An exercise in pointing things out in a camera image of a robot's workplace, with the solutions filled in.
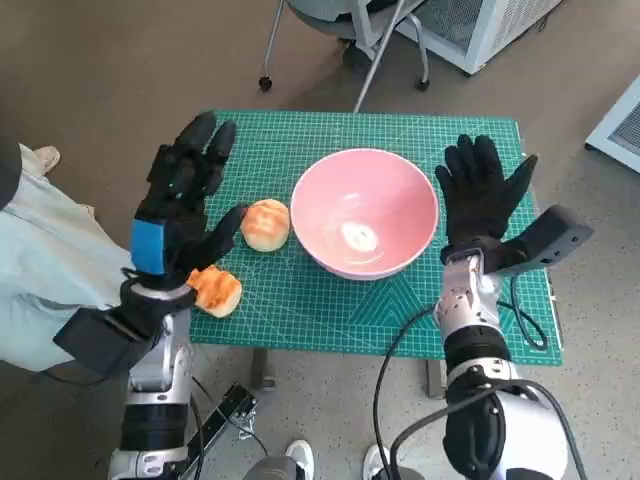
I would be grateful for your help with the green cutting mat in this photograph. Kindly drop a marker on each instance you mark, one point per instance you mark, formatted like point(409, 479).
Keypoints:
point(310, 305)

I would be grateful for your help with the grilled toy bread slice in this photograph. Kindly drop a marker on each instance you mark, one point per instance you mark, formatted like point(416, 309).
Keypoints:
point(215, 292)

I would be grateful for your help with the round toy bread bun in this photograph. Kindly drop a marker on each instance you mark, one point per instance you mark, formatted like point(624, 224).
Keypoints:
point(265, 225)

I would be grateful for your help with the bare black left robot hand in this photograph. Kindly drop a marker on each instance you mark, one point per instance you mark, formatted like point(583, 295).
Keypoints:
point(185, 200)

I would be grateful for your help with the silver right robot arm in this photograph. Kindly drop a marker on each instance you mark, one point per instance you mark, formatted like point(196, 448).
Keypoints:
point(475, 325)

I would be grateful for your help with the grey office chair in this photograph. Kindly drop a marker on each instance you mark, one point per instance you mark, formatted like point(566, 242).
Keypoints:
point(320, 20)

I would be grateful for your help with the grey table leg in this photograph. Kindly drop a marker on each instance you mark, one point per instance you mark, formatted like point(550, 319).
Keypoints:
point(262, 370)
point(435, 380)

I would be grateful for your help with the person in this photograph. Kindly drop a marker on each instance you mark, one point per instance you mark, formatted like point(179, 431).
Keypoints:
point(300, 457)
point(40, 250)

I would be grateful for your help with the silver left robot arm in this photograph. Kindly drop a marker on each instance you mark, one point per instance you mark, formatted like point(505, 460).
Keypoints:
point(160, 380)

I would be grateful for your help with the white vented unit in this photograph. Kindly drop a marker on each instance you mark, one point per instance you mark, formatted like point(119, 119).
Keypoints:
point(615, 115)

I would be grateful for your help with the white mesh cabinet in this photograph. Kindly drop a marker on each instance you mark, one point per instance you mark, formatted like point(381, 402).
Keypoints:
point(505, 25)

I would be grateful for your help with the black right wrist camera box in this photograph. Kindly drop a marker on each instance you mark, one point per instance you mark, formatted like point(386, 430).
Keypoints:
point(550, 240)

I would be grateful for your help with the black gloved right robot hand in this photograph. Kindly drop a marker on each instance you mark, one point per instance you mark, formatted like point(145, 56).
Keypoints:
point(475, 195)

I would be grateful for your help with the black metal rail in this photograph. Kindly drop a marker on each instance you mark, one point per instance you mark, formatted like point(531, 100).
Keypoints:
point(225, 420)

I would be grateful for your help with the pink bowl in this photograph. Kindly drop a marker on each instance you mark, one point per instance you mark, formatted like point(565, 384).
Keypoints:
point(365, 200)

